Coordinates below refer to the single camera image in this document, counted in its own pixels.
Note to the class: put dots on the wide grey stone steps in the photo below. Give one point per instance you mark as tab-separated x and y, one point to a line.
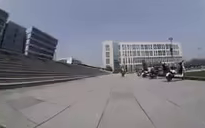
30	71

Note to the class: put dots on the grass strip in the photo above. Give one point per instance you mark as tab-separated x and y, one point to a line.
203	74

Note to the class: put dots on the vehicle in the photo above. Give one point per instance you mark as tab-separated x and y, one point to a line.
123	72

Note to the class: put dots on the row of parked scooters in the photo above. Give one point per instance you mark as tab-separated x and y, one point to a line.
156	71

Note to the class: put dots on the dark banded building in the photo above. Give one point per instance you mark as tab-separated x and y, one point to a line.
41	45

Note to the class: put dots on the large white building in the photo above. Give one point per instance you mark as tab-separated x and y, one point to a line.
146	53

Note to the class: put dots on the row of trees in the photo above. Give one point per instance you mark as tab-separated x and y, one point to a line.
200	62

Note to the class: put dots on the grey paved plaza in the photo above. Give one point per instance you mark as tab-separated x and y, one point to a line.
120	106

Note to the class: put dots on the low white building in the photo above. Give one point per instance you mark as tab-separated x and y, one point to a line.
67	60

